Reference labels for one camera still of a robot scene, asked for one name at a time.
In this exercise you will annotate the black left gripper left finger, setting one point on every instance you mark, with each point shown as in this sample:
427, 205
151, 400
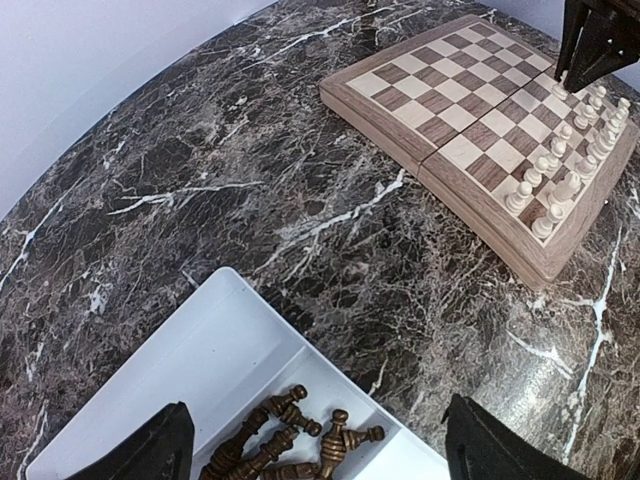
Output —
162, 448

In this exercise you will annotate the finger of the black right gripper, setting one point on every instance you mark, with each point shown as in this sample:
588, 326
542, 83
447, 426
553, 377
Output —
575, 14
609, 41

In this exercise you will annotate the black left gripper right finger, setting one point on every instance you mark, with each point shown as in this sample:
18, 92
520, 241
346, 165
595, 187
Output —
479, 446

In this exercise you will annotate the cream white chess pawn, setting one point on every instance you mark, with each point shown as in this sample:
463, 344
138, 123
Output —
595, 102
534, 174
555, 155
583, 117
565, 133
558, 89

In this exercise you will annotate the cream white chess rook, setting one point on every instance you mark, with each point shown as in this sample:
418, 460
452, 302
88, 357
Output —
624, 102

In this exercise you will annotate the cream white chess queen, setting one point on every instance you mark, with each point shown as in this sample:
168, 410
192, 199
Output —
613, 127

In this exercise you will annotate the dark brown chess piece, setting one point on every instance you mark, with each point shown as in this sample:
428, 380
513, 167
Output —
353, 439
292, 416
228, 454
291, 471
280, 442
277, 404
333, 449

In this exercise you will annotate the wooden chess board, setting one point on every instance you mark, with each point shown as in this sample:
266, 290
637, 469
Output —
467, 108

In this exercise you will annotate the white divided plastic tray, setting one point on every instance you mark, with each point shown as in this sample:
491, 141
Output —
221, 353

